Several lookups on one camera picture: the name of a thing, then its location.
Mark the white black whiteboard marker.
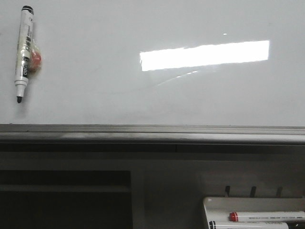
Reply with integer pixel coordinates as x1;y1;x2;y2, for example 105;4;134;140
14;5;41;104

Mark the white whiteboard panel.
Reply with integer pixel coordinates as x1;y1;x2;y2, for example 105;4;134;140
0;0;305;126

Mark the left black tray hook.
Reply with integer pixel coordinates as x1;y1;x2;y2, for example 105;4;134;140
224;186;231;198

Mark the black tray hook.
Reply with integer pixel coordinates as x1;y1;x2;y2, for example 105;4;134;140
249;186;256;198
224;186;231;198
276;187;283;198

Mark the white plastic marker tray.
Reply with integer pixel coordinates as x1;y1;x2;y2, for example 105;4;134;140
203;197;305;229

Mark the white marker black cap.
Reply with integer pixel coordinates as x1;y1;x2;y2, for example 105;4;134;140
209;221;289;229

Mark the middle black tray hook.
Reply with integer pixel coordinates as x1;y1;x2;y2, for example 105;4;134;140
249;186;256;198

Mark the white marker red cap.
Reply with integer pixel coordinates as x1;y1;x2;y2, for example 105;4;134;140
229;211;305;222

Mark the grey aluminium marker ledge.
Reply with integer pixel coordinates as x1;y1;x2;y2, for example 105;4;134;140
0;124;305;145

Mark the right black tray hook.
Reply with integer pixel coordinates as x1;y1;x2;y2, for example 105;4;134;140
276;187;283;198

